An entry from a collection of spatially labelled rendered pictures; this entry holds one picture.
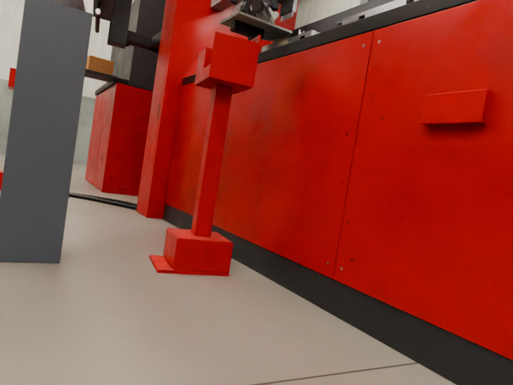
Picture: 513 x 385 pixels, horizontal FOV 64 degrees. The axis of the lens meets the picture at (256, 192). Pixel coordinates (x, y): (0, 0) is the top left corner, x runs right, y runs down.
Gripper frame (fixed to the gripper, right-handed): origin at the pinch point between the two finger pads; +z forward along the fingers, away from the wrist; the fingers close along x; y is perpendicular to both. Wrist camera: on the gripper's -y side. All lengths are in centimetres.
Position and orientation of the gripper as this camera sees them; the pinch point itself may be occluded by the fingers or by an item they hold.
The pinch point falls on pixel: (268, 28)
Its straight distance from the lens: 195.2
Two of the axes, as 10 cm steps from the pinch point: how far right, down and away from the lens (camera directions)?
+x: -5.1, -1.2, 8.5
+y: 7.4, -5.6, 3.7
